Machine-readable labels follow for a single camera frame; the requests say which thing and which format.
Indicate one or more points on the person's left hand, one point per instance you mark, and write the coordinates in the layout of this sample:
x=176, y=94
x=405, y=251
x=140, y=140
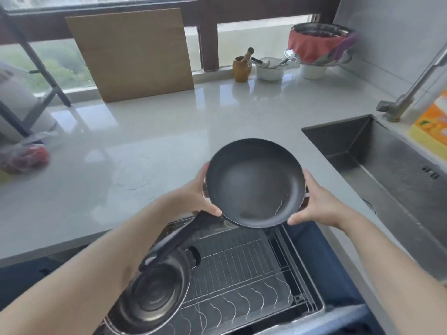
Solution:
x=190, y=200

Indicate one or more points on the person's right hand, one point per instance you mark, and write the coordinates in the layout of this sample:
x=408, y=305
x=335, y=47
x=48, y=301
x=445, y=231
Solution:
x=324, y=209

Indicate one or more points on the black frying pan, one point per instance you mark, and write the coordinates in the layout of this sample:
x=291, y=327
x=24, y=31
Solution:
x=255, y=181

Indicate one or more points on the blue drawer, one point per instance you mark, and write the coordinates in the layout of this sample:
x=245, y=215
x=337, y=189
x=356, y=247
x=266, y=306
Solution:
x=244, y=275

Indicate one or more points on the stainless steel pot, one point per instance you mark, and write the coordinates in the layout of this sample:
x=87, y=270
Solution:
x=153, y=303

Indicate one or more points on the person's left forearm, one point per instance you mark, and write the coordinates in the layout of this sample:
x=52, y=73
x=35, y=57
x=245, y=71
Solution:
x=87, y=275

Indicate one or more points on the person's right forearm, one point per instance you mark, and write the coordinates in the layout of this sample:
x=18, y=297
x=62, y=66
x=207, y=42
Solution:
x=401, y=275

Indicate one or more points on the blue base cabinets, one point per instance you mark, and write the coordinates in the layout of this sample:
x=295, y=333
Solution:
x=321, y=265

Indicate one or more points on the steel sink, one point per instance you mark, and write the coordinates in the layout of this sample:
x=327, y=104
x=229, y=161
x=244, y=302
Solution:
x=384, y=177

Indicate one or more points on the yellow detergent jug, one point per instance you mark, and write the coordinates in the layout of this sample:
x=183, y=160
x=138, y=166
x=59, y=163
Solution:
x=433, y=129

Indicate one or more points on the wooden mortar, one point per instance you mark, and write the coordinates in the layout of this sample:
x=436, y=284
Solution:
x=241, y=73

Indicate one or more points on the steel faucet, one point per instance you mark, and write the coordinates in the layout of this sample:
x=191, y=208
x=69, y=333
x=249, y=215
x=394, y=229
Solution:
x=408, y=97

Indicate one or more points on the white ceramic bowl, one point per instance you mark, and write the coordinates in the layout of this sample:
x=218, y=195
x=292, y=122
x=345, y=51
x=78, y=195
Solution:
x=270, y=73

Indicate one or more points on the dark brown framed window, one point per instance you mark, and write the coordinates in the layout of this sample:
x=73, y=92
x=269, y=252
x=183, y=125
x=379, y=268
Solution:
x=209, y=48

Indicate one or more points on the wooden cutting board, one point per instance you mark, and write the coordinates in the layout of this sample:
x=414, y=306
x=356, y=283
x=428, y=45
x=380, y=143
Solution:
x=132, y=55

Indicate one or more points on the wooden pestle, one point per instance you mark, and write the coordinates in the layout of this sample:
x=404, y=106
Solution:
x=248, y=54

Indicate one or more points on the red cloth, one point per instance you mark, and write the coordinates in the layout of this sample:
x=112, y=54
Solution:
x=310, y=48

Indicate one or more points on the purple cloth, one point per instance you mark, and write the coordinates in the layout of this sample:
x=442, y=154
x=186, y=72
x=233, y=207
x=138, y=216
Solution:
x=345, y=45

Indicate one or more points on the plastic bag of tomatoes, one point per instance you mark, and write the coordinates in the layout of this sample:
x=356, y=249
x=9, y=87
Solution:
x=28, y=158

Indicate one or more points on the steel basin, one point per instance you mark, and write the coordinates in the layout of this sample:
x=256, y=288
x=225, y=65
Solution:
x=321, y=30

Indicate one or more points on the blue cabinet door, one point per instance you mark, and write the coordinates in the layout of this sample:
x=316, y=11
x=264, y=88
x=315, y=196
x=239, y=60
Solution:
x=21, y=279

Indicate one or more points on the white cylindrical container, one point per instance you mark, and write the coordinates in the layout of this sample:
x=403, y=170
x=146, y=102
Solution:
x=17, y=90

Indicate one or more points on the black metal rack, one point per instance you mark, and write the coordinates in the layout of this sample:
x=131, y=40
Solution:
x=36, y=60

